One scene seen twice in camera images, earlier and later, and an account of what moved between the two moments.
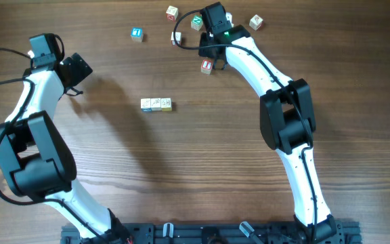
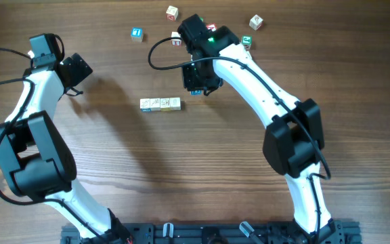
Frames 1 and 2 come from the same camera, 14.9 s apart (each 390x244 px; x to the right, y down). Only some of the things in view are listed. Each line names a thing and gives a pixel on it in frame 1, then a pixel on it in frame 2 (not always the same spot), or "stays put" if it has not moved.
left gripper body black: [79, 71] stays put
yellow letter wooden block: [166, 104] stays put
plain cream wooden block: [156, 104] stays put
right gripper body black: [204, 41] to [194, 78]
